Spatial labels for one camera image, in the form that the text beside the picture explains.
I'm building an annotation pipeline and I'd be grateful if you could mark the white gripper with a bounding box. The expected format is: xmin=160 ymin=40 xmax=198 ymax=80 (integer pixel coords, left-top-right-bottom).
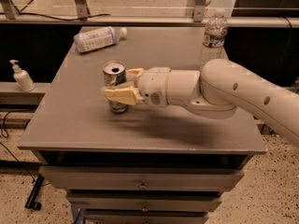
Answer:
xmin=104 ymin=67 xmax=171 ymax=107

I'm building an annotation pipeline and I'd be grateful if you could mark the redbull can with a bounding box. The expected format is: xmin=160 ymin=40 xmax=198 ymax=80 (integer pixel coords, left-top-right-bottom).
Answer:
xmin=103 ymin=61 xmax=128 ymax=113

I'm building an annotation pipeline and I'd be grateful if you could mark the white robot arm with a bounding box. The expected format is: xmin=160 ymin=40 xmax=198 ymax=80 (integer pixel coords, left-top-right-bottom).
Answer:
xmin=104 ymin=59 xmax=299 ymax=146

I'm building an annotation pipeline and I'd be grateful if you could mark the blue plastic bottle lying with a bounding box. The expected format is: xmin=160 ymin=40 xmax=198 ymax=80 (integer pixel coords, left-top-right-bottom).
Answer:
xmin=74 ymin=26 xmax=127 ymax=53

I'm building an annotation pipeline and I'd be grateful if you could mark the clear water bottle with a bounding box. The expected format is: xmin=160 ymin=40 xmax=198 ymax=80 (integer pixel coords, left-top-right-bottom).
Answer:
xmin=199 ymin=8 xmax=228 ymax=69

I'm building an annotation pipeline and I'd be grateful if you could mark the white pump dispenser bottle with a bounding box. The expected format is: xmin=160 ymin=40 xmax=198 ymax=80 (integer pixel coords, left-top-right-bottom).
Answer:
xmin=9 ymin=60 xmax=35 ymax=92

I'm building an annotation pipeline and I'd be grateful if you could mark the grey drawer cabinet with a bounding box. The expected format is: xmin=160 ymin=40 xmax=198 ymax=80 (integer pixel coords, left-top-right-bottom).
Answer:
xmin=17 ymin=26 xmax=268 ymax=224

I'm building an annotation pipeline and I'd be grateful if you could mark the top drawer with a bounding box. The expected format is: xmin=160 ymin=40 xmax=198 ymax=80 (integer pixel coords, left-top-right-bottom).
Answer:
xmin=39 ymin=166 xmax=244 ymax=192

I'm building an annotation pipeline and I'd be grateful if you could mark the drawer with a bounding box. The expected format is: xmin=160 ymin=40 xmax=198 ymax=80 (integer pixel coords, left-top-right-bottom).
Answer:
xmin=66 ymin=192 xmax=221 ymax=212
xmin=84 ymin=210 xmax=208 ymax=224
xmin=39 ymin=166 xmax=244 ymax=192

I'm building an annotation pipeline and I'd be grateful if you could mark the black cable on ledge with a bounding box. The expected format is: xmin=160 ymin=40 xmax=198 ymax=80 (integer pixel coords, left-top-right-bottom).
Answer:
xmin=19 ymin=12 xmax=111 ymax=21

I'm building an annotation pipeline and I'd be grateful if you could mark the black metal floor bracket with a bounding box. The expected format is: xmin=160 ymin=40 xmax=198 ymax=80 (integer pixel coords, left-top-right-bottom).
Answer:
xmin=25 ymin=175 xmax=44 ymax=211

